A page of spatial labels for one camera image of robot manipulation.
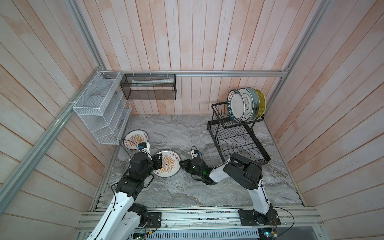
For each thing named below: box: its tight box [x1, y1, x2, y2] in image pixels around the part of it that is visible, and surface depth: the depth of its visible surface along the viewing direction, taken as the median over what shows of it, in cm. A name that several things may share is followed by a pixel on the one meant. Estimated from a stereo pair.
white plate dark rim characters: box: [238, 87, 254, 122], surface depth 85 cm
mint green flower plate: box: [246, 87, 261, 121], surface depth 83 cm
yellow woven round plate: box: [254, 89, 267, 119], surface depth 83 cm
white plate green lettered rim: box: [226, 88, 245, 123], surface depth 92 cm
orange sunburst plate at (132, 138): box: [123, 129, 149, 150], surface depth 109 cm
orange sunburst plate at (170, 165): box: [153, 149, 182, 178], surface depth 94 cm
